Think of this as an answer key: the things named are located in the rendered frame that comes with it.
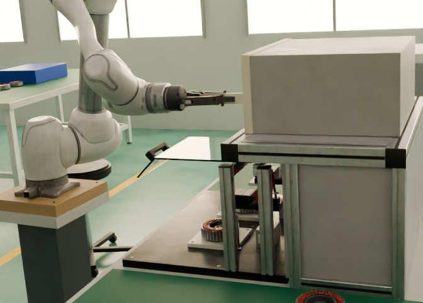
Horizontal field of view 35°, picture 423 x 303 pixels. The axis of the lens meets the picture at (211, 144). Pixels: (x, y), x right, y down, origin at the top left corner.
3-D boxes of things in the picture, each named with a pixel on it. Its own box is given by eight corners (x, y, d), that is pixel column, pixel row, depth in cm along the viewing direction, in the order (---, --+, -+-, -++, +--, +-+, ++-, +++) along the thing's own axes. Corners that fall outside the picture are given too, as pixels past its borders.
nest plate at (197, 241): (187, 247, 191) (187, 242, 191) (206, 228, 205) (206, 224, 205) (236, 251, 186) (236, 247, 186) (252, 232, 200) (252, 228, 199)
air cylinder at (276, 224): (255, 247, 188) (255, 228, 186) (263, 237, 195) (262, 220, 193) (273, 249, 186) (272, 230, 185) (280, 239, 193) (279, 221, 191)
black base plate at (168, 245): (122, 266, 186) (121, 259, 185) (206, 196, 244) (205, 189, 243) (286, 284, 169) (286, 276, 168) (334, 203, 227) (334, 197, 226)
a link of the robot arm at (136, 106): (157, 121, 200) (137, 106, 188) (111, 120, 205) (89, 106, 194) (162, 87, 203) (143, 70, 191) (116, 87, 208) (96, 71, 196)
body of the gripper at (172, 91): (177, 108, 199) (206, 108, 196) (165, 113, 191) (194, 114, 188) (175, 83, 197) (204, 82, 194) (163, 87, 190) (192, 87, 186)
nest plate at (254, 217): (216, 218, 213) (216, 214, 213) (231, 203, 227) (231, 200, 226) (261, 221, 208) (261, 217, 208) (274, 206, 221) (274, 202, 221)
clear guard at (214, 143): (136, 178, 178) (135, 156, 177) (173, 155, 200) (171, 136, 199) (253, 184, 167) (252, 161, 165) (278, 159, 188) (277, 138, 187)
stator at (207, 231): (195, 240, 192) (194, 228, 191) (209, 227, 202) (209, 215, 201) (231, 244, 188) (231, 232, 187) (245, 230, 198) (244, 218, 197)
